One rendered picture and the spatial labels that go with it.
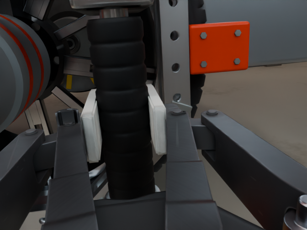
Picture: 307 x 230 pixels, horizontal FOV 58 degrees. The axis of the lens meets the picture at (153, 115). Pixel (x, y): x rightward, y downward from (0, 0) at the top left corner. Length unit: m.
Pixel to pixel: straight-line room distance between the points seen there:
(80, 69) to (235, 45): 0.26
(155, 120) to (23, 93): 0.19
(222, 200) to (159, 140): 1.39
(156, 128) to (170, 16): 0.26
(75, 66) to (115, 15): 0.33
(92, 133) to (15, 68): 0.17
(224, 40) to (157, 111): 0.28
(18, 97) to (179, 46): 0.22
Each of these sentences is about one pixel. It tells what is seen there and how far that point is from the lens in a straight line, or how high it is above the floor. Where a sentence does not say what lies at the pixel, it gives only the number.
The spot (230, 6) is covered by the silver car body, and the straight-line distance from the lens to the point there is 0.90.
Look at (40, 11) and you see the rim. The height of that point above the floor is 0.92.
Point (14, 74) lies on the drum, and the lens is 0.31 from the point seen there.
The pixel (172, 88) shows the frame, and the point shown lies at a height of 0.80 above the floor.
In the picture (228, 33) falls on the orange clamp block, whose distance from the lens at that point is 0.42.
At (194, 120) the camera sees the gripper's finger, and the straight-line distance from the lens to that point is 0.16.
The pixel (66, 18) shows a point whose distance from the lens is 0.90.
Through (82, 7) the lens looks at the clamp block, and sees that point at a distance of 0.18.
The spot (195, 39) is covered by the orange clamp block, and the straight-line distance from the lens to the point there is 0.41.
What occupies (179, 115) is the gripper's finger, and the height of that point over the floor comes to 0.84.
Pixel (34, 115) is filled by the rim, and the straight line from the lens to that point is 0.54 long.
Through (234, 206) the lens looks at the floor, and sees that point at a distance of 1.51.
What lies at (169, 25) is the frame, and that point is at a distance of 0.40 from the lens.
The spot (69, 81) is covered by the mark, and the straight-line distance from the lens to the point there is 0.96.
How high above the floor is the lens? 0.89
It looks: 18 degrees down
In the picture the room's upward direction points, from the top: 4 degrees counter-clockwise
